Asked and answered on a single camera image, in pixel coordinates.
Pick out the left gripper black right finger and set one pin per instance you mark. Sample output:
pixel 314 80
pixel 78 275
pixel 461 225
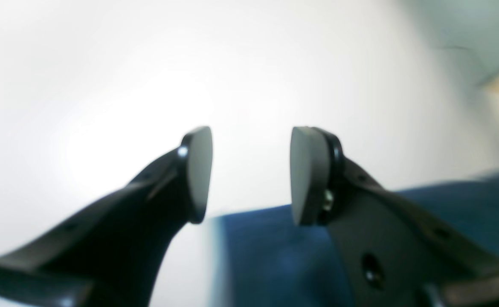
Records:
pixel 395 253

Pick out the image left gripper black left finger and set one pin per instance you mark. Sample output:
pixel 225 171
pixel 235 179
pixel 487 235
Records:
pixel 109 253

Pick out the blue T-shirt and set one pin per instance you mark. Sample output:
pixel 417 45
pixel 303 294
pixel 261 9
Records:
pixel 267 261

